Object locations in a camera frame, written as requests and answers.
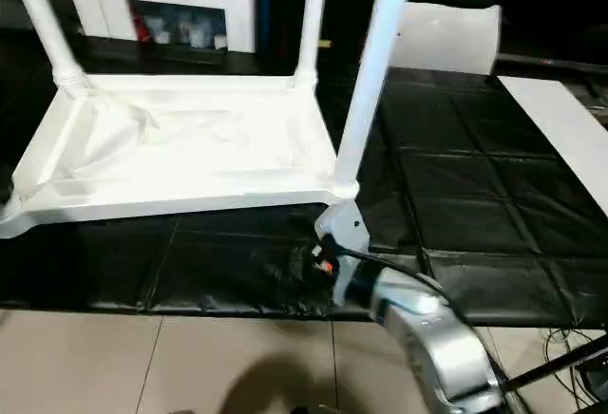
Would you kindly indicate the white plastic table top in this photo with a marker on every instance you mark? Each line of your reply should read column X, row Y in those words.
column 171, row 148

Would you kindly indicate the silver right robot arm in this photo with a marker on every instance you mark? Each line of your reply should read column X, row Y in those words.
column 437, row 338

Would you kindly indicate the small tan label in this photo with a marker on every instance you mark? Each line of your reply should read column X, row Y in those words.
column 325, row 44

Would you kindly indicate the black floor rod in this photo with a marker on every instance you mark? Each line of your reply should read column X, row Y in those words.
column 556, row 366

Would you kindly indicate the flat white board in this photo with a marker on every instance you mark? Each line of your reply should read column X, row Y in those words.
column 565, row 134

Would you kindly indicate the white cabinet with glass doors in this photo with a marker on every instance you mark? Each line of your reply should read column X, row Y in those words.
column 190, row 1

